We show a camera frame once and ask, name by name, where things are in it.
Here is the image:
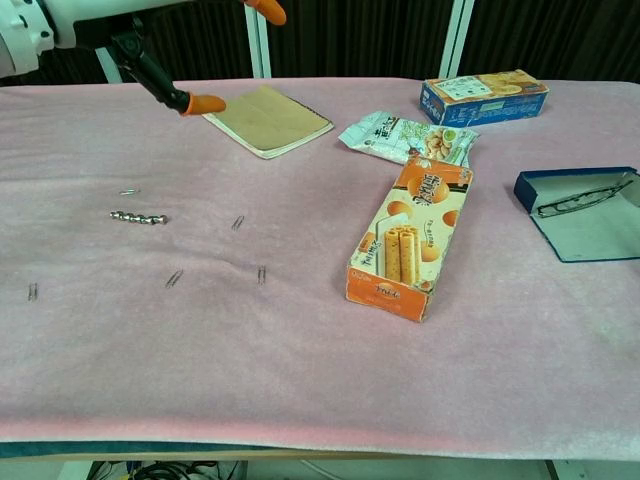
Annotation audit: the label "brown spiral notebook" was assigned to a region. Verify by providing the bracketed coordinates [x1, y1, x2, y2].
[202, 84, 335, 160]

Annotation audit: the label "black thin-frame eyeglasses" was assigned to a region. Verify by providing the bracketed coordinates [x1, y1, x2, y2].
[535, 180, 635, 220]

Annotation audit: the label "small metal chain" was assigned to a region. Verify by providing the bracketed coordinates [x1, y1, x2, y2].
[109, 210, 170, 227]

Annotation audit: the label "open blue glasses case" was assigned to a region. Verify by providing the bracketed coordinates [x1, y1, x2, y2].
[513, 166, 640, 264]

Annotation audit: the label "silver snack bag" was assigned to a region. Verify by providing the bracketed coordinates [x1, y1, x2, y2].
[338, 110, 480, 166]

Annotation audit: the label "pink table cloth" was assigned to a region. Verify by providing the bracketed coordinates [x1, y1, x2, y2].
[0, 77, 640, 449]

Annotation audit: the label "orange egg roll box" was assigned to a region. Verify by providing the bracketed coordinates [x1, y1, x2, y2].
[344, 154, 475, 324]

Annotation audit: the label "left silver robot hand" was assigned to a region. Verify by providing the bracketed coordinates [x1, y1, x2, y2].
[49, 0, 287, 117]

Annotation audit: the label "black floor cable bundle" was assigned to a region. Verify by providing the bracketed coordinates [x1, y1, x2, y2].
[89, 459, 246, 480]

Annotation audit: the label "double white frame post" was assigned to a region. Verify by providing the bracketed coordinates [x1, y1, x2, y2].
[243, 0, 273, 79]

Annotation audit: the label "black pleated curtain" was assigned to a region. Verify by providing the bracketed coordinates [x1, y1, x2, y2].
[0, 0, 640, 89]

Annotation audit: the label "slanted white frame post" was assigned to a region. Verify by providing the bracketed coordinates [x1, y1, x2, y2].
[94, 47, 124, 84]

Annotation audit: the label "blue biscuit box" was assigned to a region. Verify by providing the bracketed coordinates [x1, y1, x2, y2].
[419, 68, 550, 128]

